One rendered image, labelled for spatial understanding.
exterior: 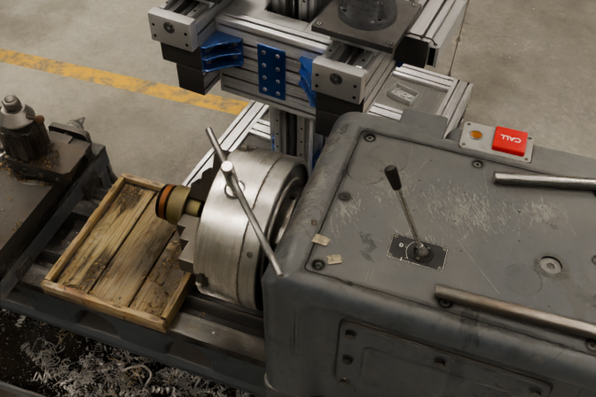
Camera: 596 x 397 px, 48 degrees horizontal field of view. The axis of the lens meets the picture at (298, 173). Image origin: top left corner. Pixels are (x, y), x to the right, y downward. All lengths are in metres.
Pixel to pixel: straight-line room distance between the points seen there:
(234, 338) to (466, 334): 0.58
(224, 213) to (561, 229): 0.58
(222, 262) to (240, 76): 0.91
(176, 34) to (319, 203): 0.86
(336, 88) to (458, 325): 0.83
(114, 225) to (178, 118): 1.64
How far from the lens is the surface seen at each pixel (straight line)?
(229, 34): 1.96
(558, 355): 1.08
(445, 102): 3.02
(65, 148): 1.68
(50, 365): 1.88
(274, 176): 1.23
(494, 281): 1.11
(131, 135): 3.20
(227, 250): 1.22
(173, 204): 1.37
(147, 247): 1.60
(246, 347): 1.45
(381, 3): 1.72
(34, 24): 4.08
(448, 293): 1.06
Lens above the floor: 2.14
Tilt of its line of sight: 46 degrees down
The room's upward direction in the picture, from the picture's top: 1 degrees clockwise
